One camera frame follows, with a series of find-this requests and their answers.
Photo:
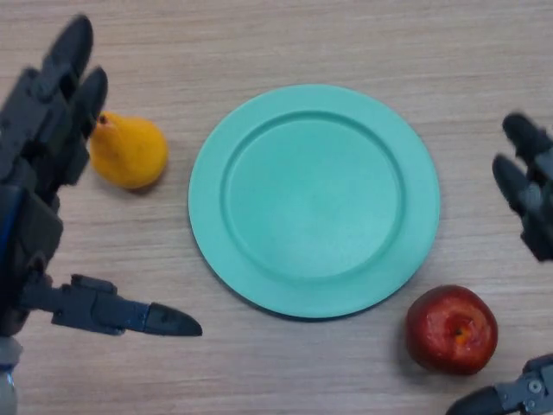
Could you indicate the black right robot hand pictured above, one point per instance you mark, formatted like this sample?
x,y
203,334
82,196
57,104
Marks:
x,y
535,199

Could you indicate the yellow pear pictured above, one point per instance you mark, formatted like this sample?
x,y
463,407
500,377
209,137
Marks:
x,y
129,155

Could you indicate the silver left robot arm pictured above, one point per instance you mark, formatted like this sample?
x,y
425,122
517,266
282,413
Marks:
x,y
6,380

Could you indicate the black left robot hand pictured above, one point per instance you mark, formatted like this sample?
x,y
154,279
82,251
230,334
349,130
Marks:
x,y
39,142

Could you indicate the red apple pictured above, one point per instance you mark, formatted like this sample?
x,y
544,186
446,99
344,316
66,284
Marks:
x,y
445,328

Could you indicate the green round plate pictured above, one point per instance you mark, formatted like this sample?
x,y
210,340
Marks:
x,y
315,203

